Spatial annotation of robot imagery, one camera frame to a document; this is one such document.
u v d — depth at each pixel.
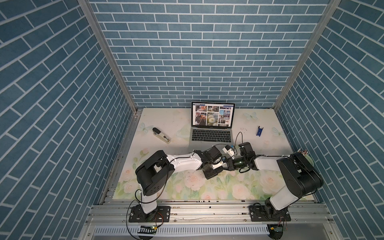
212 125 1.08
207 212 0.75
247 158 0.75
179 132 1.06
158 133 1.01
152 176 0.47
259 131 1.05
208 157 0.70
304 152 0.77
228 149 0.85
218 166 0.79
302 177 0.46
